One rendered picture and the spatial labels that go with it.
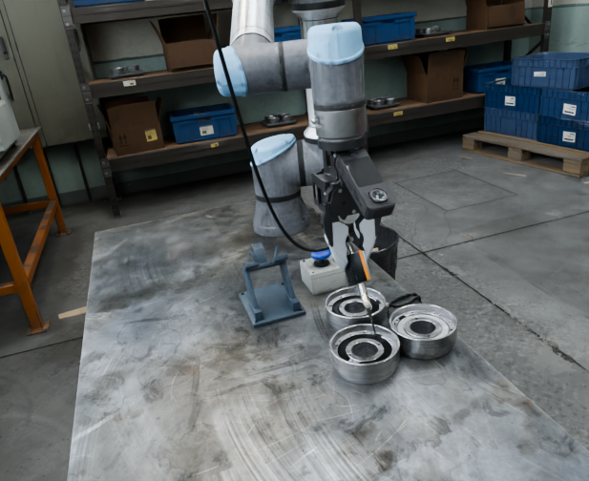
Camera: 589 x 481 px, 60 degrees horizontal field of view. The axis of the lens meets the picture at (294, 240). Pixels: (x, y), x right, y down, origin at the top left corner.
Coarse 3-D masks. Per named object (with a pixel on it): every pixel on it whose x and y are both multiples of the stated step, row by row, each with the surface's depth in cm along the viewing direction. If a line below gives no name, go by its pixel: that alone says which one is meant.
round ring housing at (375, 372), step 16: (336, 336) 80; (384, 336) 80; (336, 352) 78; (352, 352) 79; (368, 352) 80; (336, 368) 76; (352, 368) 73; (368, 368) 73; (384, 368) 73; (368, 384) 74
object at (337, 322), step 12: (348, 288) 93; (336, 300) 92; (348, 300) 91; (360, 300) 91; (384, 300) 88; (348, 312) 91; (360, 312) 91; (384, 312) 86; (336, 324) 86; (348, 324) 84
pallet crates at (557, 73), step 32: (512, 64) 422; (544, 64) 395; (576, 64) 374; (512, 96) 433; (544, 96) 402; (576, 96) 378; (512, 128) 442; (544, 128) 410; (576, 128) 384; (512, 160) 423; (576, 160) 371
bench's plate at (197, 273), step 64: (128, 256) 127; (192, 256) 123; (128, 320) 99; (192, 320) 96; (320, 320) 92; (128, 384) 81; (192, 384) 79; (256, 384) 77; (320, 384) 76; (384, 384) 74; (448, 384) 73; (512, 384) 72; (128, 448) 68; (192, 448) 67; (256, 448) 66; (320, 448) 65; (384, 448) 64; (448, 448) 63; (512, 448) 62; (576, 448) 61
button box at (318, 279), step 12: (300, 264) 104; (312, 264) 102; (324, 264) 101; (336, 264) 101; (312, 276) 98; (324, 276) 99; (336, 276) 100; (312, 288) 99; (324, 288) 100; (336, 288) 101
